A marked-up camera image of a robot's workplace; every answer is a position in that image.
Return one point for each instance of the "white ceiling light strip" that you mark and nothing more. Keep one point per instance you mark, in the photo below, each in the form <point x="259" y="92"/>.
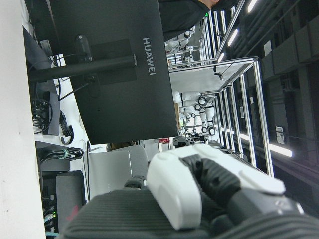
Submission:
<point x="251" y="5"/>
<point x="232" y="37"/>

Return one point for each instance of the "black oval dongle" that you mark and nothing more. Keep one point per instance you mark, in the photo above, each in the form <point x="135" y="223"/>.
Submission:
<point x="83" y="47"/>

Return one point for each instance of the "person in black top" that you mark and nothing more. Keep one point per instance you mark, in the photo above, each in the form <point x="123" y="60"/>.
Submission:
<point x="179" y="15"/>

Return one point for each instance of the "silver laptop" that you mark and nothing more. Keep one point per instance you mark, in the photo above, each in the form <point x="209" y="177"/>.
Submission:
<point x="109" y="171"/>

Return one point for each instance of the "black Huawei monitor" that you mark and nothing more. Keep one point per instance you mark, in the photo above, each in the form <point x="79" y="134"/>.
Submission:
<point x="119" y="107"/>

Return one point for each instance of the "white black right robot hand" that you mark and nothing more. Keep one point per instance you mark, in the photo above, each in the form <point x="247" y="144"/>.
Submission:
<point x="174" y="189"/>

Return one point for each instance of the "aluminium frame cage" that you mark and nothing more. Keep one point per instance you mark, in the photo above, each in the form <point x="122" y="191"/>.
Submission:
<point x="259" y="99"/>

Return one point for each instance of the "black monitor stand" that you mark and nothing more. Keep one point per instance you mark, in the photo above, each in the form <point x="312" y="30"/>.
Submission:
<point x="87" y="67"/>

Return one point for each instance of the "black computer box red logo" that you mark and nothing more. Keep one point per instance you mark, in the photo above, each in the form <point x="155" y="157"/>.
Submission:
<point x="69" y="191"/>

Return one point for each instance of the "white humanoid robot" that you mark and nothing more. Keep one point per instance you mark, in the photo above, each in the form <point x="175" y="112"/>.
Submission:
<point x="182" y="41"/>
<point x="202" y="122"/>
<point x="192" y="98"/>

